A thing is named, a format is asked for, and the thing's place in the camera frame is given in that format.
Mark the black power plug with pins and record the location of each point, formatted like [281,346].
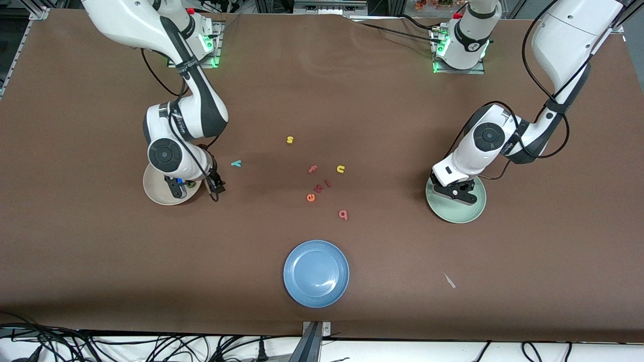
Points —
[261,352]

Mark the beige brown plate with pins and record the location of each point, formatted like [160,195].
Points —
[161,196]

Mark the grey metal camera post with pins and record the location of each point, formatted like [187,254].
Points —
[312,344]

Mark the blue plate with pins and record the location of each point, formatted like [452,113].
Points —
[316,273]

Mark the aluminium frame device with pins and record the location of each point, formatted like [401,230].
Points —
[329,7]

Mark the light green plate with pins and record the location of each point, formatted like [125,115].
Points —
[455,213]

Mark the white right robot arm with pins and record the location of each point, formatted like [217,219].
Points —
[126,20]

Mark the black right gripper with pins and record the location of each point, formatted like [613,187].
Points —
[215,179]

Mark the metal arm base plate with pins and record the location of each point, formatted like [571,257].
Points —
[478,71]
[219,45]

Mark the aluminium frame rail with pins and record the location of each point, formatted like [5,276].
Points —
[37,13]

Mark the orange decoration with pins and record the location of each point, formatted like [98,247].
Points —
[427,5]

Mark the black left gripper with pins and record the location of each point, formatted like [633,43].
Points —
[433,179]

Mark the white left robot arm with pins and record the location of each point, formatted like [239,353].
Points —
[568,30]

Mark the white paper scrap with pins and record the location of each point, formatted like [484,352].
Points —
[449,280]

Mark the brown table cover mat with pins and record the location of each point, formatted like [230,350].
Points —
[322,100]

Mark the pink foam letter b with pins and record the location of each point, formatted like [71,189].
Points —
[346,215]

